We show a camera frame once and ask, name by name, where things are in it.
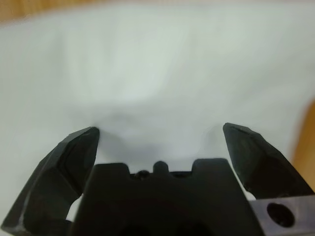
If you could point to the white garment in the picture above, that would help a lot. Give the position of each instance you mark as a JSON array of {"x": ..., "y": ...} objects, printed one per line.
[{"x": 147, "y": 73}]

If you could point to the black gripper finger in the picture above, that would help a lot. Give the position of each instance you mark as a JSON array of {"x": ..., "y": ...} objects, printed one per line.
[
  {"x": 49, "y": 182},
  {"x": 261, "y": 162}
]

